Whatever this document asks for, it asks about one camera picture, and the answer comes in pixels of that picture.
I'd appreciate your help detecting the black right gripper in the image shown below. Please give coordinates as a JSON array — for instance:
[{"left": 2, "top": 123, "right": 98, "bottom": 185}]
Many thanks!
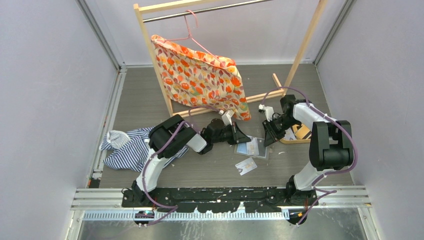
[{"left": 262, "top": 115, "right": 300, "bottom": 147}]

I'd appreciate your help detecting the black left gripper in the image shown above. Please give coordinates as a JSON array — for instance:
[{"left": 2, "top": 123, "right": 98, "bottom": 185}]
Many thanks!
[{"left": 212, "top": 121, "right": 251, "bottom": 146}]

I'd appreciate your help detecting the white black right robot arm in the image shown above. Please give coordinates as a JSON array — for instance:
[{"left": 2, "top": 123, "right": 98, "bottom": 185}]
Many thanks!
[{"left": 258, "top": 94, "right": 357, "bottom": 205}]

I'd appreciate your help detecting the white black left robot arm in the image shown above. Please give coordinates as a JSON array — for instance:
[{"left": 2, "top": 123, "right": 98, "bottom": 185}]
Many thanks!
[{"left": 132, "top": 114, "right": 252, "bottom": 207}]

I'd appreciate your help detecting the gold card in tray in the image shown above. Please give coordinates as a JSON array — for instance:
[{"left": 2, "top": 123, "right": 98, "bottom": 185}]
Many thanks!
[{"left": 293, "top": 124, "right": 312, "bottom": 140}]

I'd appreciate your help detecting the tan oval tray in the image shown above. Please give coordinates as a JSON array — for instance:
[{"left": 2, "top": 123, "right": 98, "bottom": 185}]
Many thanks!
[{"left": 279, "top": 124, "right": 312, "bottom": 144}]

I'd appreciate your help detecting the orange floral garment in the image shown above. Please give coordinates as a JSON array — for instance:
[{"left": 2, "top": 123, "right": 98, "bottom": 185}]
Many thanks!
[{"left": 151, "top": 35, "right": 251, "bottom": 121}]

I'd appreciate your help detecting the wooden clothes rack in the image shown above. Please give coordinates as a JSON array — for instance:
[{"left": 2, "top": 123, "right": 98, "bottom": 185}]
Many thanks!
[{"left": 133, "top": 0, "right": 328, "bottom": 117}]

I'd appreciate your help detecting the blue white striped shirt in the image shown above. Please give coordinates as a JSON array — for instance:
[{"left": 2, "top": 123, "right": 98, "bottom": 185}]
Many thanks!
[{"left": 99, "top": 125, "right": 190, "bottom": 172}]

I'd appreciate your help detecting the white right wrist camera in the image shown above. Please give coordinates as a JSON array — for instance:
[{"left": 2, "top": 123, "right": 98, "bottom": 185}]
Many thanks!
[{"left": 258, "top": 104, "right": 275, "bottom": 122}]

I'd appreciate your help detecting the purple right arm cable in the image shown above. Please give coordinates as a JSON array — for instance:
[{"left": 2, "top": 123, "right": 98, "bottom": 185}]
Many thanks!
[{"left": 260, "top": 86, "right": 359, "bottom": 226}]

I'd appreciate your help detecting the pink wire hanger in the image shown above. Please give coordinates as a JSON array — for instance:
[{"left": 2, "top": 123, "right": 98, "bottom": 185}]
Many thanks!
[{"left": 165, "top": 9, "right": 229, "bottom": 65}]

